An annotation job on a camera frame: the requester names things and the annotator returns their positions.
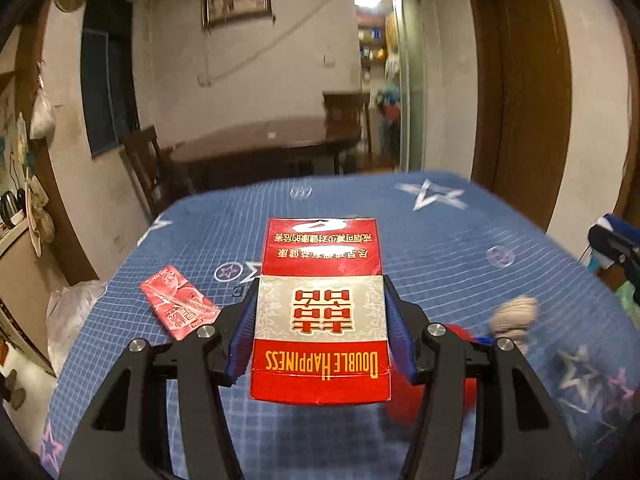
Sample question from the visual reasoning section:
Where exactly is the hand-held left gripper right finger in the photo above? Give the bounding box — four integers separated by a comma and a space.
382, 275, 586, 480

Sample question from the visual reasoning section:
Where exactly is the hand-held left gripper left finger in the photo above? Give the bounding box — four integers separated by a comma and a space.
59, 275, 261, 480

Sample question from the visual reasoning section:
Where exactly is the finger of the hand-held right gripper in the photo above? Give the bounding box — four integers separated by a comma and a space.
587, 224, 640, 272
599, 213, 640, 244

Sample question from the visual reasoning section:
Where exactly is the red and white box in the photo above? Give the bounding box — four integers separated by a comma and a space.
248, 217, 392, 406

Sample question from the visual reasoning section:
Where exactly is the red apple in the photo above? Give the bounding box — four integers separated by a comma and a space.
380, 324, 481, 423

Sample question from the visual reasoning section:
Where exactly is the red patterned packet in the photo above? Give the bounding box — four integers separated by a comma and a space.
140, 265, 222, 343

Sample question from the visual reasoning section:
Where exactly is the brown panelled wooden door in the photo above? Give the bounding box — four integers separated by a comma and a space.
615, 5, 640, 221

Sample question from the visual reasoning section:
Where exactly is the blue checked star tablecloth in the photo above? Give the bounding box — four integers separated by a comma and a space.
40, 170, 640, 480

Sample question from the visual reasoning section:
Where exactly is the white plastic bag on floor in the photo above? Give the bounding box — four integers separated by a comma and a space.
46, 280, 108, 376

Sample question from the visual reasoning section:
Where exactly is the dark wooden dining table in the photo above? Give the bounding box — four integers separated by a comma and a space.
170, 119, 363, 193

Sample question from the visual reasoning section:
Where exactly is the dark wooden chair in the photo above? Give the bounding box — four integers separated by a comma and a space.
120, 126, 176, 221
322, 91, 373, 161

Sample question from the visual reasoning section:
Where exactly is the hanging beige cloth bag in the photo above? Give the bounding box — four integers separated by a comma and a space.
25, 175, 55, 248

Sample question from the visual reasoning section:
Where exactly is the glass sliding door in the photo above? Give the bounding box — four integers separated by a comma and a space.
390, 0, 426, 173

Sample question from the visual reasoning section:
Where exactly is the steel electric kettle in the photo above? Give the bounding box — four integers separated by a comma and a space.
0, 191, 21, 228

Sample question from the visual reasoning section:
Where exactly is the dark window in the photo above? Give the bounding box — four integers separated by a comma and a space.
80, 0, 141, 160

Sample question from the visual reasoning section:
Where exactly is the cluttered kitchen shelf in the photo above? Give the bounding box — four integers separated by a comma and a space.
357, 10, 388, 68

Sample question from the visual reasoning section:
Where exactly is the hanging white plastic bag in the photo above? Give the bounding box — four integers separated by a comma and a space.
29, 60, 57, 140

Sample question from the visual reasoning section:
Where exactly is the white wall cable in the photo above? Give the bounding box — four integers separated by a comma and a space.
197, 5, 356, 86

